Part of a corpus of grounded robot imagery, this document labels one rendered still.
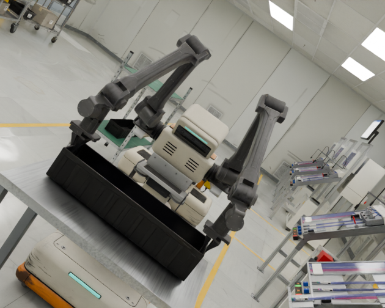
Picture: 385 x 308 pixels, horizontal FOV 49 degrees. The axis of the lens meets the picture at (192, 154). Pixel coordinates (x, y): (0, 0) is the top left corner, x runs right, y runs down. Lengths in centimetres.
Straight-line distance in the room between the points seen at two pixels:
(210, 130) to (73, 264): 92
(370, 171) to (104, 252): 614
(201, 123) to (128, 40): 1035
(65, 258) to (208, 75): 955
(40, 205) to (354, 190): 620
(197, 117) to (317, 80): 941
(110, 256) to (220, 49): 1031
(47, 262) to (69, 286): 15
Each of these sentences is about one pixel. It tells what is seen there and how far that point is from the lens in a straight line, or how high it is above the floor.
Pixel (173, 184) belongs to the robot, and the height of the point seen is 89.
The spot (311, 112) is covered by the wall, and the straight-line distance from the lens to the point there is 1110.
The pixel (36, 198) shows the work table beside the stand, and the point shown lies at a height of 80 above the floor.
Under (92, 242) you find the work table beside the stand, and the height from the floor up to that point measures 80.
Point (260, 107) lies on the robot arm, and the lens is 155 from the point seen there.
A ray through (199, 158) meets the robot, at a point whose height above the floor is 105.
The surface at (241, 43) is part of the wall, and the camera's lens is 1134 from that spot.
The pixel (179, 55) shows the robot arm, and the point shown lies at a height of 137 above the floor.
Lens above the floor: 141
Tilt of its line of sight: 11 degrees down
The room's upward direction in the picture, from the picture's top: 37 degrees clockwise
